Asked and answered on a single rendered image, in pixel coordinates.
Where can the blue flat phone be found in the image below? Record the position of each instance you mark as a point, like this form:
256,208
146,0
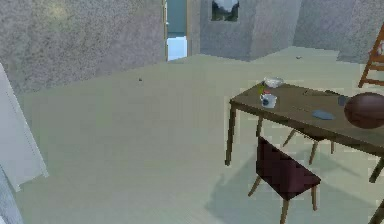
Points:
322,114

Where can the orange wooden ladder shelf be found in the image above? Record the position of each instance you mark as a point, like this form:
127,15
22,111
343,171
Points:
373,63

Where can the brown wooden dining table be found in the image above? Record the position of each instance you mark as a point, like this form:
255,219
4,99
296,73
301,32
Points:
300,103

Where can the framed landscape picture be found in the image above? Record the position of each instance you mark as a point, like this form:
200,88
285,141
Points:
225,10

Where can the dark maroon dining chair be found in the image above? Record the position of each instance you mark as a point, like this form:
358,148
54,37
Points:
283,171

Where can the white room door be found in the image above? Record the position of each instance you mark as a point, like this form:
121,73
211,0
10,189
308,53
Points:
18,136

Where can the grey small cup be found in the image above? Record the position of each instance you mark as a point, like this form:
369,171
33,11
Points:
342,100

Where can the white mug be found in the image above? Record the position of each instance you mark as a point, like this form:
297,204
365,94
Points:
268,100

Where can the small green red item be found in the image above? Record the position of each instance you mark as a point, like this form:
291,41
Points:
261,88

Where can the wooden chair behind table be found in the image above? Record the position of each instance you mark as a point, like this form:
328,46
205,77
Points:
313,146

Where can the brown round ball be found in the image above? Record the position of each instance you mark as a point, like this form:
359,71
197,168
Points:
365,110

